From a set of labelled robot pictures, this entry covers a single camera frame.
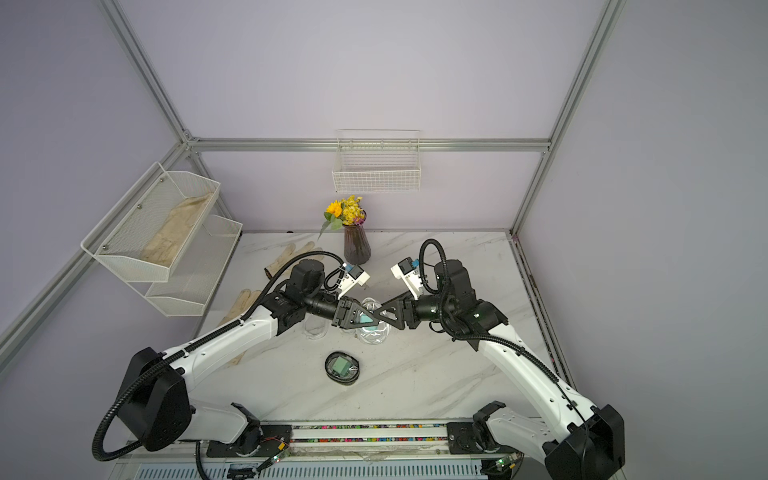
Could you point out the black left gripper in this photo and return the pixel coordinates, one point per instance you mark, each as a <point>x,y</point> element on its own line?
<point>348,321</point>

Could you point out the yellow flower bouquet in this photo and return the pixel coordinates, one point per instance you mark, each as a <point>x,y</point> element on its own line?
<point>339,214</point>

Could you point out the yellow leather work glove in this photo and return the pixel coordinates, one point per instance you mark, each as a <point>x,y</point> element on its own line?
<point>243,302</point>

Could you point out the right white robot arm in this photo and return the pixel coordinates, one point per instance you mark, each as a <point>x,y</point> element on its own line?
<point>559,406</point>

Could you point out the white mesh shelf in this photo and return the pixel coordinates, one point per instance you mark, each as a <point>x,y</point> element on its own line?
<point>120,237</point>
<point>198,273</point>

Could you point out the clear pouch with black zipper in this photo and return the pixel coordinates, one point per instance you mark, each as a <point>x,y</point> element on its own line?
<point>331,375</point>

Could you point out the white wire wall basket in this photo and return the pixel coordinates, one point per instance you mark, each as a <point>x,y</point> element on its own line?
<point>377,161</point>

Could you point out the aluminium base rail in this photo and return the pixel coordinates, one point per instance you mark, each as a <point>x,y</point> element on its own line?
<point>372,435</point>

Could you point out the lower white mesh shelf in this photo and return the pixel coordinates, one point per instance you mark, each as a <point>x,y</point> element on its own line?
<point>198,273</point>

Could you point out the cream knit work glove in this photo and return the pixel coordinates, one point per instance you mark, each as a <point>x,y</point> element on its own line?
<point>287,254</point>

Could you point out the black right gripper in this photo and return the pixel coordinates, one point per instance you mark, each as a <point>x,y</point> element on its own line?
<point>406,306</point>

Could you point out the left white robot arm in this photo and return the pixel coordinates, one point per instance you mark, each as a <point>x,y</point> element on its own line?
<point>154,408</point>

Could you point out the upper white mesh shelf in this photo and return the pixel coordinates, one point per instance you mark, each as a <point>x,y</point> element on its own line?
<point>120,237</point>

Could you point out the dark ribbed glass vase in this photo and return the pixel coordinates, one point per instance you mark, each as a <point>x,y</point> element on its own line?
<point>357,250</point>

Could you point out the light green usb charger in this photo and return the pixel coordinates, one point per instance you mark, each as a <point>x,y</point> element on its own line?
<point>342,367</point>

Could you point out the beige glove in shelf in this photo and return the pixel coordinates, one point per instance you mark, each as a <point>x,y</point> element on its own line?
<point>166,244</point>

